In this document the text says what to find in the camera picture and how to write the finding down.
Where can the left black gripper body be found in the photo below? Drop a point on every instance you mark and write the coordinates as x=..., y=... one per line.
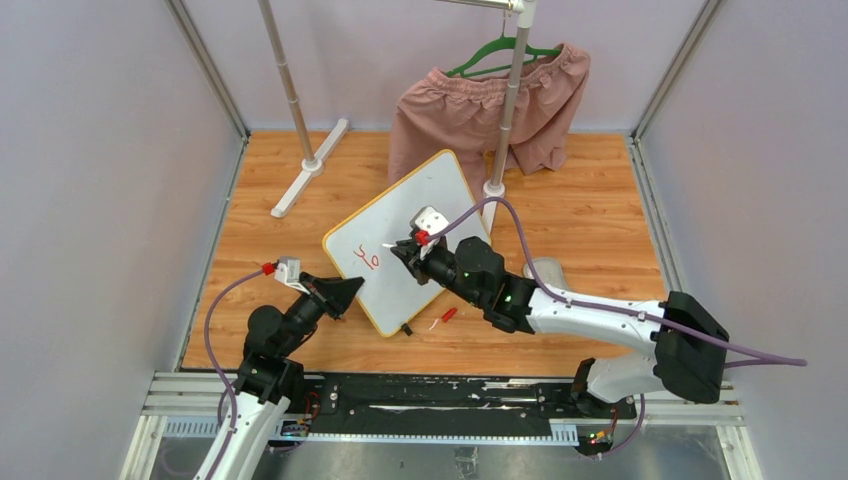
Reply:
x=309, y=308

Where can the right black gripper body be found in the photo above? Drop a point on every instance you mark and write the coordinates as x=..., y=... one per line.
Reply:
x=441, y=265

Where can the red marker cap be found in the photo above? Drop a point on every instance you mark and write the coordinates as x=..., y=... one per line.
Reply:
x=448, y=314

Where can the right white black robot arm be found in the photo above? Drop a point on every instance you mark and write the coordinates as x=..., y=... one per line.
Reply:
x=674, y=343

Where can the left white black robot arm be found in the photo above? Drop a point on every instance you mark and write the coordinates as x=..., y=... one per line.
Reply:
x=268, y=381

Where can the grey whiteboard eraser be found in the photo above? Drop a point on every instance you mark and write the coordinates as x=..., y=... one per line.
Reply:
x=550, y=270

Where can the white clothes rack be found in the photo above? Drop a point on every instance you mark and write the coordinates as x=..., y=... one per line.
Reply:
x=470, y=117

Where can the pink shorts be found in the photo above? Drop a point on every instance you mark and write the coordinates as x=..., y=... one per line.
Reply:
x=563, y=82

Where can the green clothes hanger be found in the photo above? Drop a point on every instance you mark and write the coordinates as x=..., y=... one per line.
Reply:
x=502, y=53

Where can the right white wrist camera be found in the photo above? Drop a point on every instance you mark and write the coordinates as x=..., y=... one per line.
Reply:
x=426, y=225

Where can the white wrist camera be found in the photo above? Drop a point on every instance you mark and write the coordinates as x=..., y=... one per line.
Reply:
x=426, y=225
x=287, y=272

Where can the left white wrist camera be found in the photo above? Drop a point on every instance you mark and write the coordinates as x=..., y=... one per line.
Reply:
x=287, y=272

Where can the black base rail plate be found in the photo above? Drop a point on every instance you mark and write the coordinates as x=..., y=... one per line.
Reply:
x=421, y=408

